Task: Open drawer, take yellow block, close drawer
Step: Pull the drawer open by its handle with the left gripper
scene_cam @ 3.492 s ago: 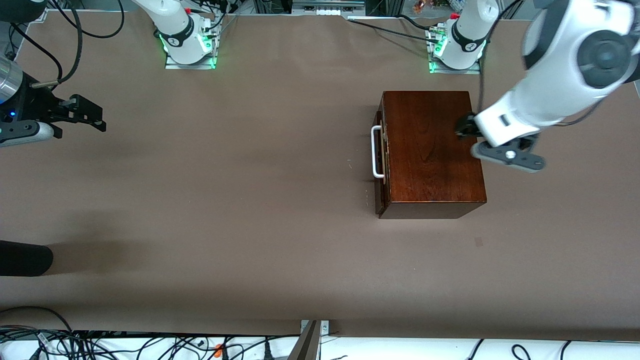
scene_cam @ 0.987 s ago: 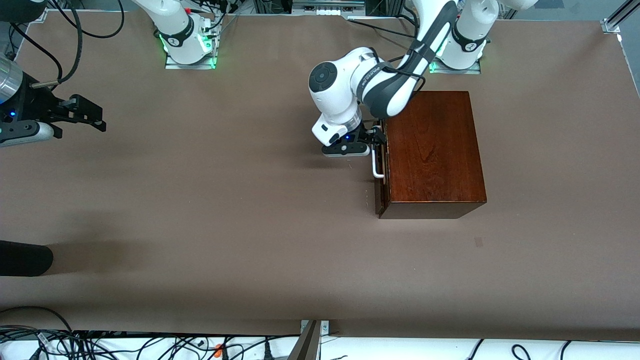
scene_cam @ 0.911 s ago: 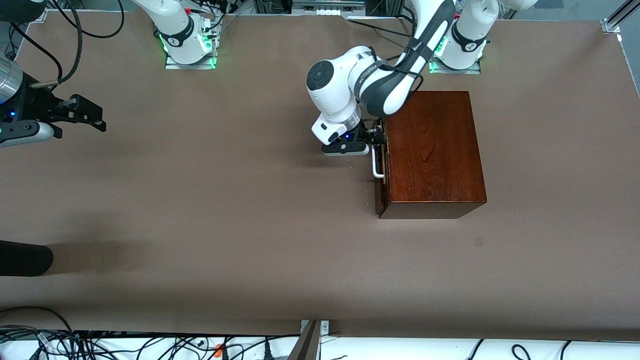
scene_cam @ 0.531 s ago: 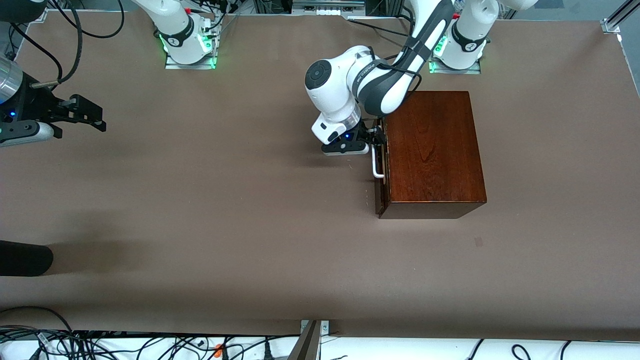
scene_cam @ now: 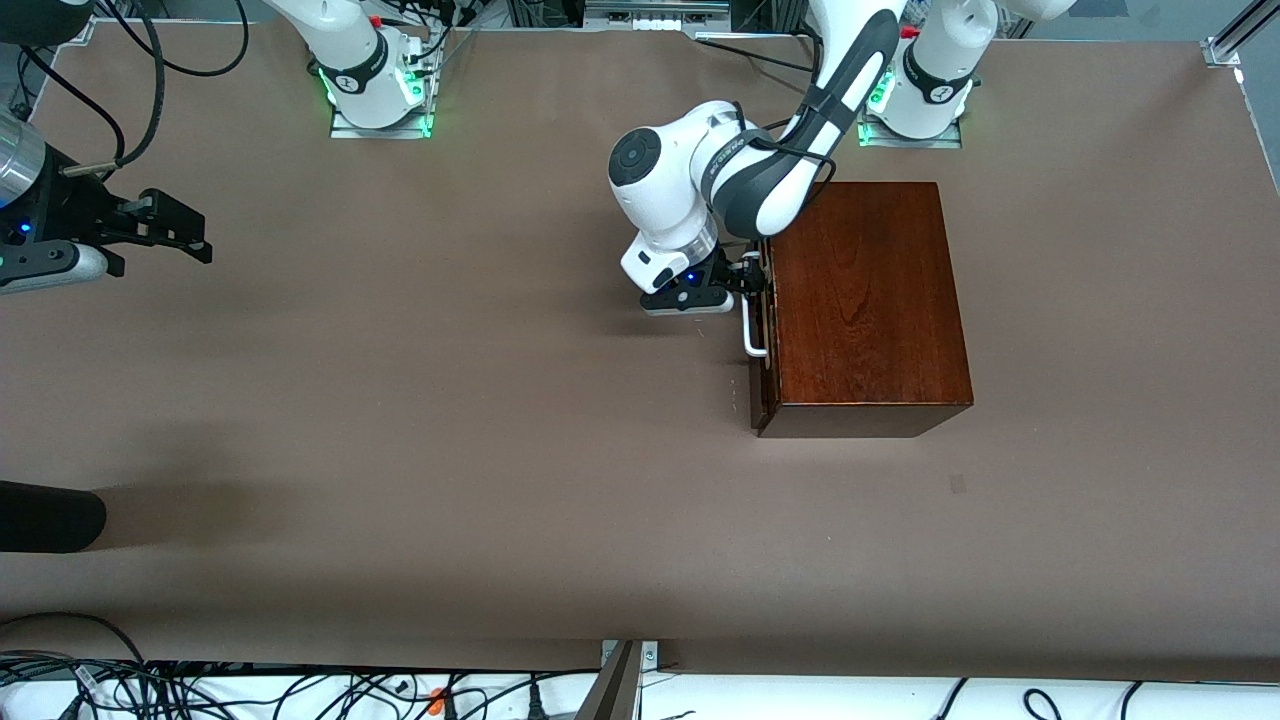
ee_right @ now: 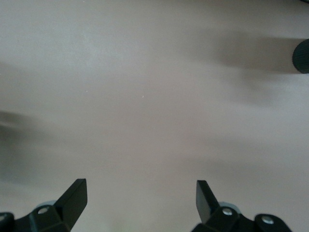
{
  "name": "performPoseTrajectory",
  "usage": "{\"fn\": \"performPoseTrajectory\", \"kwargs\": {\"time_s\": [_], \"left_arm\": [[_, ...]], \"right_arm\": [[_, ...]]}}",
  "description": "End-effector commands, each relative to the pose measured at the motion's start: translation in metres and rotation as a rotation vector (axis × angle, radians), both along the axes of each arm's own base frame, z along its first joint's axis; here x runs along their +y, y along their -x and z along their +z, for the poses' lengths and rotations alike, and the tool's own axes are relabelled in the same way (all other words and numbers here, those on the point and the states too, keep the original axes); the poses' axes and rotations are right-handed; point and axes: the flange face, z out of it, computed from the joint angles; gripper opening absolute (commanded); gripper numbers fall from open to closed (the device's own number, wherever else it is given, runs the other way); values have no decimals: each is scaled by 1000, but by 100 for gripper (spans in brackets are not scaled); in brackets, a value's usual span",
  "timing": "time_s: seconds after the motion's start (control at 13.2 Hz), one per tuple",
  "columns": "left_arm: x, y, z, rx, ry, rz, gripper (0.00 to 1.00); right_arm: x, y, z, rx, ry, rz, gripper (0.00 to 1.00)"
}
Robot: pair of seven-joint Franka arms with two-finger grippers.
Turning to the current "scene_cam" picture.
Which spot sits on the aluminium frame profile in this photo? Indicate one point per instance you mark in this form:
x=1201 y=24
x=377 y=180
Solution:
x=80 y=32
x=1235 y=35

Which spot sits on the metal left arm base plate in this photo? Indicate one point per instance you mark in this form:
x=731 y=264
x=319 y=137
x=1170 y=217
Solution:
x=950 y=142

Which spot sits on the white power strip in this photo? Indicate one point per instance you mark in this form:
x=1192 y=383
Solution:
x=655 y=15

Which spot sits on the orange connector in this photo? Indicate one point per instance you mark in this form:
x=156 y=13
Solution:
x=437 y=700

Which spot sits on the black plug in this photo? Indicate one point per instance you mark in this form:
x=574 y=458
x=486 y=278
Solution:
x=534 y=700

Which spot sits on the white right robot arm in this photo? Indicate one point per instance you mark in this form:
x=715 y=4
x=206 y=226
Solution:
x=345 y=45

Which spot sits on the black cylinder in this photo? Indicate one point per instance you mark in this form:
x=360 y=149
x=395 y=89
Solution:
x=50 y=515

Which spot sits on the dark grey post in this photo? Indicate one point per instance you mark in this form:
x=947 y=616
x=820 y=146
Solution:
x=610 y=695

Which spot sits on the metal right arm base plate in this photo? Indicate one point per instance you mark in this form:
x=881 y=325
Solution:
x=345 y=132

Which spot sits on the dark brown wooden cabinet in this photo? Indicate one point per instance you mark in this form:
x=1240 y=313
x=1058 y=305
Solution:
x=870 y=300

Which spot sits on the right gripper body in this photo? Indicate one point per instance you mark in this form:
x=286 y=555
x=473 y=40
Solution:
x=67 y=209

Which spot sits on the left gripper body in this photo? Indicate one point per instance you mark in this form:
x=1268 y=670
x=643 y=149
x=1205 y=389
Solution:
x=727 y=271

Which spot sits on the silver metal bracket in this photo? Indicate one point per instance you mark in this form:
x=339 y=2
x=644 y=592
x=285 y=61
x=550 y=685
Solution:
x=648 y=655

